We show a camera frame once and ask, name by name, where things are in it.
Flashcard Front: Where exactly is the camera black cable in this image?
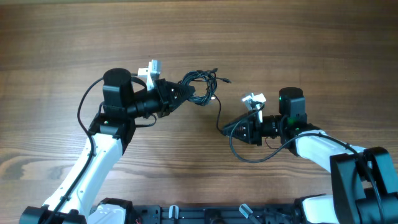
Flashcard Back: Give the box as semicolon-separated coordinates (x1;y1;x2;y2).
228;102;386;224
46;73;139;224

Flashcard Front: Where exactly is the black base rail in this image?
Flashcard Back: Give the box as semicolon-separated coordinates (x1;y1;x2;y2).
93;203;312;224

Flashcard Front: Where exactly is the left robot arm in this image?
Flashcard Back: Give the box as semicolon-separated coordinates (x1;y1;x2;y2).
19;68;195;223

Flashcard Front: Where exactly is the black usb cable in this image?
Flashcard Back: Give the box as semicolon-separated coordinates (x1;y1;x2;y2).
177;67;233;134

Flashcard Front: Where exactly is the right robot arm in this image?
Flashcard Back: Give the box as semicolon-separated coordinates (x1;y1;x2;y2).
221;87;397;223

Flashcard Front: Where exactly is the left camera black cable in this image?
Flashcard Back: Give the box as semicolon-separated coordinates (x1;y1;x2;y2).
46;73;139;224

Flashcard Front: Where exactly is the right camera black cable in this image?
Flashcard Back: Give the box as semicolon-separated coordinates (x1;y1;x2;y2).
228;102;386;224

